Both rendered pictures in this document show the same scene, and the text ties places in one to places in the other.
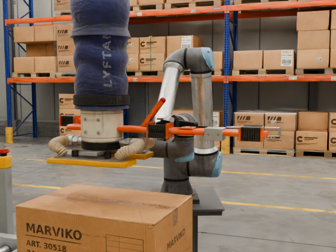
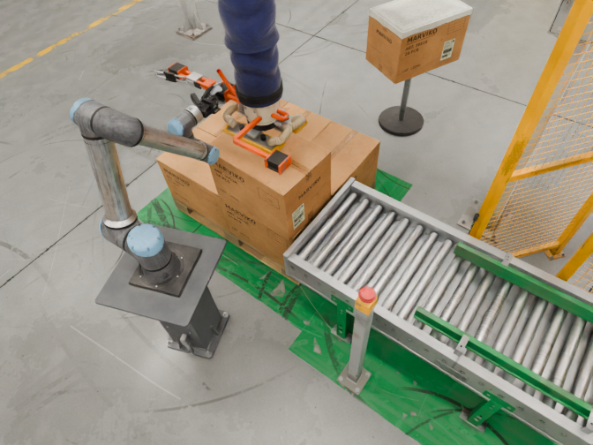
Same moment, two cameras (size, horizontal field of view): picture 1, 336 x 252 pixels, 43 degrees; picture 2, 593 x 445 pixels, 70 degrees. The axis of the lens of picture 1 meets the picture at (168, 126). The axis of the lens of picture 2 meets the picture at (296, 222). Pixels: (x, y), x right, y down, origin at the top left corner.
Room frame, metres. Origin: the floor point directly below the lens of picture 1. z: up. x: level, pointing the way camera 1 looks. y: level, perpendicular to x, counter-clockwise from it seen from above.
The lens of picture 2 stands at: (3.27, 1.03, 2.56)
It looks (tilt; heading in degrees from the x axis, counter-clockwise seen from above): 53 degrees down; 202
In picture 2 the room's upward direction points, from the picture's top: 5 degrees counter-clockwise
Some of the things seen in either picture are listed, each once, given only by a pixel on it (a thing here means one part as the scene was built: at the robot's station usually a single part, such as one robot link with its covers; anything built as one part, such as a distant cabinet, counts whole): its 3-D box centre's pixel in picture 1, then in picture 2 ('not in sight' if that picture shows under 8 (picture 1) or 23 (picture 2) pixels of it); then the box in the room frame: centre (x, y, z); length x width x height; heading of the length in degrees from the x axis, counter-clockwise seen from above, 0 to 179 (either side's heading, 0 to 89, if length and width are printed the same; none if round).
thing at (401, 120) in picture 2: not in sight; (405, 93); (0.12, 0.86, 0.31); 0.40 x 0.40 x 0.62
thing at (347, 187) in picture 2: not in sight; (321, 217); (1.80, 0.59, 0.58); 0.70 x 0.03 x 0.06; 161
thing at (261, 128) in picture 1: (251, 133); (178, 71); (1.51, -0.30, 1.24); 0.08 x 0.07 x 0.05; 72
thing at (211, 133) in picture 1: (215, 133); (195, 79); (1.55, -0.17, 1.23); 0.07 x 0.07 x 0.04; 72
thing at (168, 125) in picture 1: (160, 130); (224, 91); (1.62, 0.03, 1.24); 0.10 x 0.08 x 0.06; 162
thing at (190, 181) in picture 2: not in sight; (270, 169); (1.30, 0.07, 0.34); 1.20 x 1.00 x 0.40; 71
